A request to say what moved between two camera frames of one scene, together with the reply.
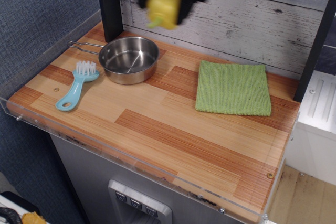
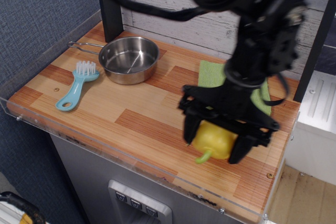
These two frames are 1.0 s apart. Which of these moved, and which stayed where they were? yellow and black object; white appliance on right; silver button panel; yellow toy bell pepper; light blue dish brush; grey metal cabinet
Moved: yellow and black object; yellow toy bell pepper
Stayed: white appliance on right; grey metal cabinet; light blue dish brush; silver button panel
